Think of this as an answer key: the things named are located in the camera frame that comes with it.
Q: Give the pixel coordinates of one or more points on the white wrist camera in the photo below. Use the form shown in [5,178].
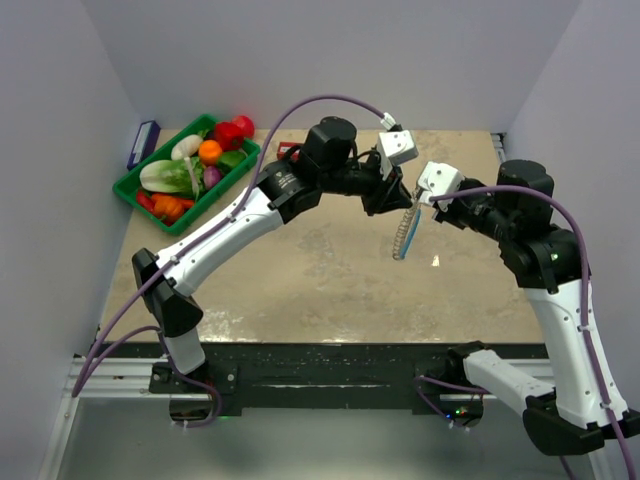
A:
[435,180]
[395,148]

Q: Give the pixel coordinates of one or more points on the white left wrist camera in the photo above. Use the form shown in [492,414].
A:
[395,148]

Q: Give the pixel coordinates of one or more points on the red bell pepper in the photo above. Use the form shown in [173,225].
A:
[229,136]

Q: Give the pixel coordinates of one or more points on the purple onion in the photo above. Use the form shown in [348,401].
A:
[211,177]

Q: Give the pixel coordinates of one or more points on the white radish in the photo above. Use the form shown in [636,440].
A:
[186,147]

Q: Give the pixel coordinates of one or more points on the green leafy cabbage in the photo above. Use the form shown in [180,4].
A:
[181,177]

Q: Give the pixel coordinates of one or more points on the red chili pepper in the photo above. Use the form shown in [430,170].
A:
[145,201]

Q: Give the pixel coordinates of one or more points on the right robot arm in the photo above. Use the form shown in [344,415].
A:
[581,408]

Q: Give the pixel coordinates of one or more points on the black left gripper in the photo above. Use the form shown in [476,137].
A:
[389,195]

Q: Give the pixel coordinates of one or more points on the small orange pepper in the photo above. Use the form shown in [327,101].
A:
[169,209]

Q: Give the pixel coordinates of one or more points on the red rectangular box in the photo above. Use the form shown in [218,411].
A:
[288,150]

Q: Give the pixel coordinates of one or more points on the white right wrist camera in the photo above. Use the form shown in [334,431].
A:
[435,180]

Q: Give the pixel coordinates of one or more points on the purple box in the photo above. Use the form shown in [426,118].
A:
[144,144]

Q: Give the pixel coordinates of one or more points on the red tomato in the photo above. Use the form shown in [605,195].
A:
[245,124]

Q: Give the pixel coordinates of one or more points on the green bell pepper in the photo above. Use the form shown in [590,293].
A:
[229,160]

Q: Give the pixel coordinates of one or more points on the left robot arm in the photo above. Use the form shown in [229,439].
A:
[176,272]

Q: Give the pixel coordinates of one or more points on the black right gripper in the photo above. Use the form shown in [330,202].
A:
[449,215]

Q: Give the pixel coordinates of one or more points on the green plastic tray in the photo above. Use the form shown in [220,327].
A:
[129,184]

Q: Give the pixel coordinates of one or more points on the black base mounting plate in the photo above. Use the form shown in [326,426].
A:
[421,378]

